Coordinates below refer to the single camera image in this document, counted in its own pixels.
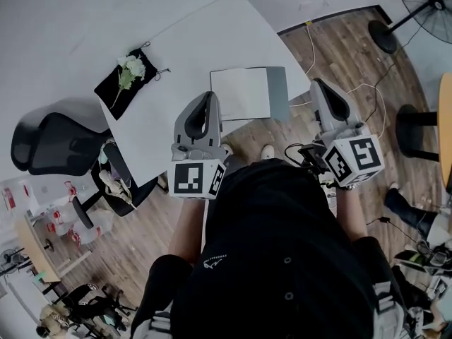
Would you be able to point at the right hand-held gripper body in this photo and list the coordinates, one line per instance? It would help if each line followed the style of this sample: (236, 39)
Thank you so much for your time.
(363, 157)

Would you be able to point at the person's right forearm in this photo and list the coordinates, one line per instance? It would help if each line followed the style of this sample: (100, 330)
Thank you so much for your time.
(351, 217)

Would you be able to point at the black round stool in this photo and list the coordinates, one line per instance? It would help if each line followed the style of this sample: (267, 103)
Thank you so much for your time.
(409, 129)

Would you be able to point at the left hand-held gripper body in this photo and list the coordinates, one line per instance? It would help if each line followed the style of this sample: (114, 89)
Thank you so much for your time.
(185, 180)

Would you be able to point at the person's black shirt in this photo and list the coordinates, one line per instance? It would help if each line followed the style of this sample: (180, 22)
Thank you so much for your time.
(275, 242)

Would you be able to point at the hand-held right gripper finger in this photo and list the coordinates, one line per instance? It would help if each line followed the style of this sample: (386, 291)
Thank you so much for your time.
(317, 101)
(344, 101)

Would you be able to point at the black standing fan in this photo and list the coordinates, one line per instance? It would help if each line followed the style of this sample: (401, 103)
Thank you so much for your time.
(10, 258)
(383, 35)

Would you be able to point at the black swivel chair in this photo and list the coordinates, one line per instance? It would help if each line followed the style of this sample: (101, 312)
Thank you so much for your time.
(92, 302)

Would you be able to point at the silver wristwatch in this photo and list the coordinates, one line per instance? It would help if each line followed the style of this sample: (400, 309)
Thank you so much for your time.
(350, 187)

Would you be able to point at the black mesh office chair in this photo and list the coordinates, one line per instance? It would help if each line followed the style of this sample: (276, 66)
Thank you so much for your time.
(60, 147)

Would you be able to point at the light wooden side table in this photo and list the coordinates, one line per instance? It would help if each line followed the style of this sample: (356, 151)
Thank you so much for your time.
(33, 245)

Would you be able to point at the person's shoe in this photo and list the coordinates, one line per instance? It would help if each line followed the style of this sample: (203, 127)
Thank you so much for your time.
(267, 152)
(227, 150)

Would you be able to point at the person's left forearm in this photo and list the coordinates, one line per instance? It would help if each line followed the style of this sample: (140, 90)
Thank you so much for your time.
(183, 231)

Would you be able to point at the person's left shoe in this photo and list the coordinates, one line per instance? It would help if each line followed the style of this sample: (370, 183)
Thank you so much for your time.
(227, 150)

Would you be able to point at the grey notebook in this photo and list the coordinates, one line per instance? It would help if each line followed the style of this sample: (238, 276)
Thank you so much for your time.
(243, 94)

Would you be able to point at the black and green bag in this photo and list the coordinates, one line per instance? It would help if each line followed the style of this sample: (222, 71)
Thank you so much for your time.
(413, 258)

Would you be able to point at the white artificial flower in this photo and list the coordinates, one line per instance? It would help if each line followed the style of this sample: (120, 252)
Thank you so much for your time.
(134, 67)

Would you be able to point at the round wooden table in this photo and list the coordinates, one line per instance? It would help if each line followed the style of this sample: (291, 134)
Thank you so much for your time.
(445, 129)

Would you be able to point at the white power strip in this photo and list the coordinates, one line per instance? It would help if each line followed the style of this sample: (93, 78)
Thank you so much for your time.
(331, 196)

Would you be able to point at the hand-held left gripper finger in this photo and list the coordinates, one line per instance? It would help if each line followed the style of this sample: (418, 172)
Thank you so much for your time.
(180, 122)
(218, 122)

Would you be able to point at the person's right shoe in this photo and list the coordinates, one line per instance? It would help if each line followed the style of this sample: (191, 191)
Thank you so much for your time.
(267, 152)

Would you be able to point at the white cardboard box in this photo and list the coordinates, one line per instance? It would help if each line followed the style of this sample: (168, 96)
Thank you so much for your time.
(47, 194)

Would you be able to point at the beige knotted cloth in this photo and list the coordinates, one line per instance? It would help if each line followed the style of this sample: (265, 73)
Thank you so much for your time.
(113, 187)

